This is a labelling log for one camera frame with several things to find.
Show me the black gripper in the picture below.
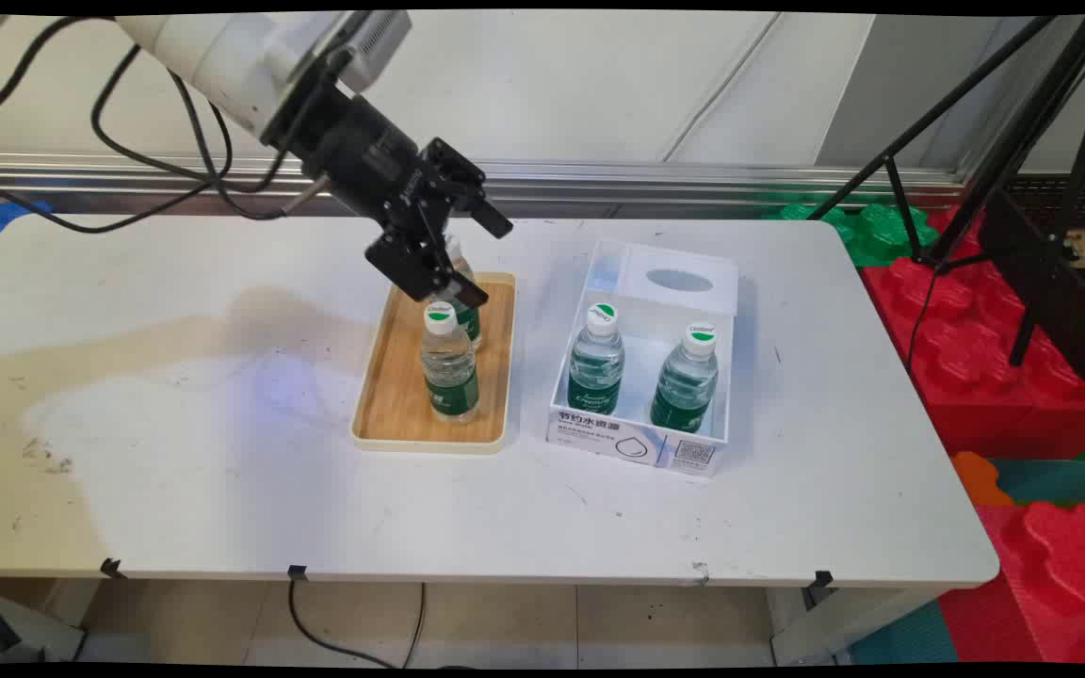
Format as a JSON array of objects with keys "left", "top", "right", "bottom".
[{"left": 263, "top": 68, "right": 514, "bottom": 311}]

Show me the green label water bottle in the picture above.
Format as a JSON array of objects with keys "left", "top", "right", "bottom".
[
  {"left": 649, "top": 322, "right": 721, "bottom": 435},
  {"left": 442, "top": 235, "right": 485, "bottom": 355},
  {"left": 419, "top": 300, "right": 483, "bottom": 425},
  {"left": 566, "top": 302, "right": 627, "bottom": 418}
]

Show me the wooden tray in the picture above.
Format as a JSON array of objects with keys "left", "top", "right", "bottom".
[{"left": 350, "top": 271, "right": 518, "bottom": 456}]

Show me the white cardboard box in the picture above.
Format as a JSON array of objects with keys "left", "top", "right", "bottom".
[{"left": 545, "top": 237, "right": 741, "bottom": 479}]

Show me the large red foam block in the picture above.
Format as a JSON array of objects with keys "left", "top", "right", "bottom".
[{"left": 861, "top": 207, "right": 1085, "bottom": 462}]

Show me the white table leg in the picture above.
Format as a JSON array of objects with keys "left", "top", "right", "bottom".
[
  {"left": 767, "top": 586, "right": 941, "bottom": 668},
  {"left": 0, "top": 573, "right": 89, "bottom": 664}
]

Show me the black tripod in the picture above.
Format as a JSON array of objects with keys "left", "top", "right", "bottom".
[{"left": 806, "top": 13, "right": 1085, "bottom": 368}]

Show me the orange foam block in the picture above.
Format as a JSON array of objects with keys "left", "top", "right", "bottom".
[{"left": 951, "top": 451, "right": 1016, "bottom": 508}]

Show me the teal foam mat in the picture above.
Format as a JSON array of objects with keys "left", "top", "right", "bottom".
[{"left": 847, "top": 601, "right": 969, "bottom": 666}]

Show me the black panel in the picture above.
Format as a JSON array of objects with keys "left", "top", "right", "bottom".
[{"left": 980, "top": 186, "right": 1085, "bottom": 393}]

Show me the dark green foam block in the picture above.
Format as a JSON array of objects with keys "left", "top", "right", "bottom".
[{"left": 988, "top": 431, "right": 1085, "bottom": 511}]

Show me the silver cable plug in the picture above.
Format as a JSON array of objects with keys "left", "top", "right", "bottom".
[{"left": 282, "top": 175, "right": 332, "bottom": 216}]

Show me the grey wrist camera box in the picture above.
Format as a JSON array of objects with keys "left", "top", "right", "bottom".
[{"left": 340, "top": 11, "right": 413, "bottom": 93}]

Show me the aluminium rail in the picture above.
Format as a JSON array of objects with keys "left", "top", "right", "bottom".
[{"left": 0, "top": 152, "right": 969, "bottom": 210}]

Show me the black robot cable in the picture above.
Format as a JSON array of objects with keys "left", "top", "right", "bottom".
[
  {"left": 90, "top": 42, "right": 317, "bottom": 222},
  {"left": 0, "top": 14, "right": 233, "bottom": 234}
]

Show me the black floor cable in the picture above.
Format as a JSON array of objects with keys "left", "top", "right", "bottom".
[{"left": 287, "top": 578, "right": 428, "bottom": 668}]

